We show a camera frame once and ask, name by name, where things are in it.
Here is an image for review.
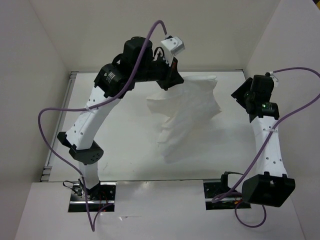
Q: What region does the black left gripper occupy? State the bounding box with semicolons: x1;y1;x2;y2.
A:
133;50;184;90

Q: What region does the white pleated skirt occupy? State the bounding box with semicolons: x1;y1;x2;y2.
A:
146;75;222;164

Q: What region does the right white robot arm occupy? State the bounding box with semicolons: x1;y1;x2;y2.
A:
231;73;296;208

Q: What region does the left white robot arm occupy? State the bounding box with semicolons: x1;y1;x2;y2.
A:
57;35;185;200

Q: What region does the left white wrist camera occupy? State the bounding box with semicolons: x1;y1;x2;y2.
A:
160;36;185;66

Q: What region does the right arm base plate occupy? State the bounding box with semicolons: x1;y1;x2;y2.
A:
203;179;242;210

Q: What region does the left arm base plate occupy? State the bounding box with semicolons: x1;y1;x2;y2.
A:
68;182;116;213

